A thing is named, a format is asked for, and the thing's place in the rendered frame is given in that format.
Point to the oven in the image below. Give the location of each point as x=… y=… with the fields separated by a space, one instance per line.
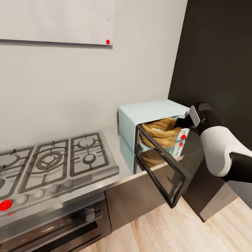
x=68 y=229

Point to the microwave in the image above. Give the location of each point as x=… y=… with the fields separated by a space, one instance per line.
x=169 y=176

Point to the fridge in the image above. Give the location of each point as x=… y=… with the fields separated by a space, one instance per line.
x=214 y=65

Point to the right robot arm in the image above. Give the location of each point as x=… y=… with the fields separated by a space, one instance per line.
x=226 y=157

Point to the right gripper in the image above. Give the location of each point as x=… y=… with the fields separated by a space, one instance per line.
x=182 y=122

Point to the popcorn bag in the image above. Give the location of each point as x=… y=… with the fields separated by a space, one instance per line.
x=163 y=131

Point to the burner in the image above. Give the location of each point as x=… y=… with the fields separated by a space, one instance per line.
x=38 y=172

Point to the range hood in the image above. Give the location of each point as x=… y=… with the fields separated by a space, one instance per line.
x=71 y=21

